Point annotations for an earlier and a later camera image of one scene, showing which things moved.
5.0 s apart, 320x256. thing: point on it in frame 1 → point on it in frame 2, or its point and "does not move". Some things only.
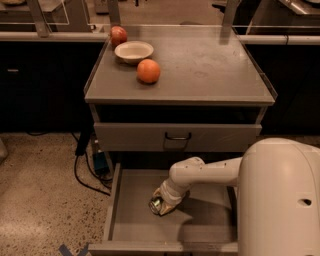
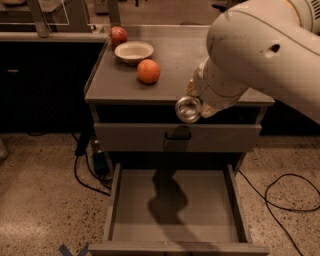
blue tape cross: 64,250 does not move
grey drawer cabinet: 167,94 does not move
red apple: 118,35 does not move
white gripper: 168,194 → 202,84
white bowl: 133,51 does not move
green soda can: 155,204 → 187,109
